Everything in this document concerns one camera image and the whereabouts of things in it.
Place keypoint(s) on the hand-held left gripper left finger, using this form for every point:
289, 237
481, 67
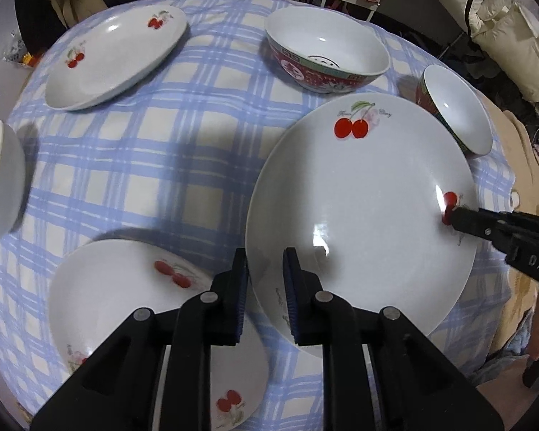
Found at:
241, 287

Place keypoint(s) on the dark hanging garment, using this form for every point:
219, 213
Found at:
36, 18

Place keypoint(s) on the small red patterned bowl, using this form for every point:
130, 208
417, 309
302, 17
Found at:
462, 112

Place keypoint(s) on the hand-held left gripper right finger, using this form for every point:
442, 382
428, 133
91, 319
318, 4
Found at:
291, 287

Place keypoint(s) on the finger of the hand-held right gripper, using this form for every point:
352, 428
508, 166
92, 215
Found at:
474, 224

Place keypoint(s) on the large red patterned bowl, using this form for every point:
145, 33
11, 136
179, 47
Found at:
328, 36

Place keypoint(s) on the blue checked tablecloth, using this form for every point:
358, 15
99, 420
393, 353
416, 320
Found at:
161, 152

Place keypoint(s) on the cream cushion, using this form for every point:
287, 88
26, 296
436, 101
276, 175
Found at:
503, 18

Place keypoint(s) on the plain white bowl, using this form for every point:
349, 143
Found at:
2, 179

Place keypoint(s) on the snack bags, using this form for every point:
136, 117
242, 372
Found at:
20, 51

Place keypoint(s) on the beige blanket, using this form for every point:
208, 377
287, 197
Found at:
521, 152

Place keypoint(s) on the large white cherry print plate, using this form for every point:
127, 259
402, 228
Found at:
364, 188

